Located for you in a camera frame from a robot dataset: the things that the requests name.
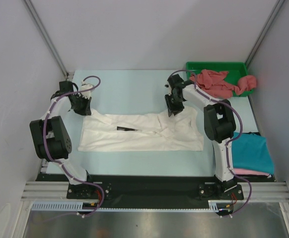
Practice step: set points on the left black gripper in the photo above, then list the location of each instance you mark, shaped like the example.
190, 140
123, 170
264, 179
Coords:
86, 110

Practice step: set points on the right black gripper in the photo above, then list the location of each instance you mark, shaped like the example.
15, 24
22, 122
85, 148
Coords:
172, 108

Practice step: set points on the white t-shirt with robot print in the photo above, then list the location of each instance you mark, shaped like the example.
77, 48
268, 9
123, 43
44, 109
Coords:
140, 133

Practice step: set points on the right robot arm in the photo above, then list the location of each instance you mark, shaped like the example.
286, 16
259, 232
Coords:
219, 127

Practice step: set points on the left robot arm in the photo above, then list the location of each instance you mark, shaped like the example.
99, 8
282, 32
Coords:
52, 141

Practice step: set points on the salmon red t-shirt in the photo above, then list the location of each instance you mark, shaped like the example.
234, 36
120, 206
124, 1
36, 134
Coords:
213, 83

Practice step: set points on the green plastic bin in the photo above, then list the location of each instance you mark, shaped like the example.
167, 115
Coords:
236, 70

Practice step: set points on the teal folded t-shirt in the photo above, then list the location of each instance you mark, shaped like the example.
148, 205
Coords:
250, 152

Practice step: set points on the pink folded t-shirt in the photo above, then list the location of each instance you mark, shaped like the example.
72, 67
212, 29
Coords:
240, 171

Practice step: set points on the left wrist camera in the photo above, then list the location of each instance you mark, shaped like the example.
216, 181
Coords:
86, 89

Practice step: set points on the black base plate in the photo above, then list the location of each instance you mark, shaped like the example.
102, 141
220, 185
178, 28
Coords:
147, 192

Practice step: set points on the aluminium front rail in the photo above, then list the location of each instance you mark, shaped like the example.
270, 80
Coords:
57, 191

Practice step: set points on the light blue cable duct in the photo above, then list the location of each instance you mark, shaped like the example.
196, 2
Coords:
56, 206

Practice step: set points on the left aluminium frame post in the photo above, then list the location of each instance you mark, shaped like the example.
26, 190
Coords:
45, 36

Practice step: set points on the aluminium frame post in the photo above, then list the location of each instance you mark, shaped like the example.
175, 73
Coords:
276, 10
45, 36

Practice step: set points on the right aluminium frame post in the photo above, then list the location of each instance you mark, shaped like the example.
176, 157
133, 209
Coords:
276, 10

